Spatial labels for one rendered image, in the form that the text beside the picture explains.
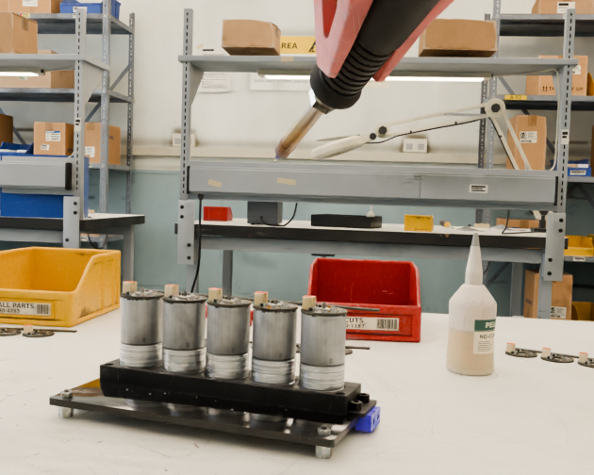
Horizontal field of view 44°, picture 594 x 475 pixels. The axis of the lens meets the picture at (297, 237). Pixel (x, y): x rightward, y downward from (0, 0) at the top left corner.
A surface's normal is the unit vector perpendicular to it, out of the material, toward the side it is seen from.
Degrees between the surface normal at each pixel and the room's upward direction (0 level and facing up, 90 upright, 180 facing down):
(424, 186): 90
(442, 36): 89
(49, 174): 90
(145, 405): 0
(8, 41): 90
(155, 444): 0
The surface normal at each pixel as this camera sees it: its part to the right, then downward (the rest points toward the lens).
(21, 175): -0.13, 0.06
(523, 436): 0.04, -1.00
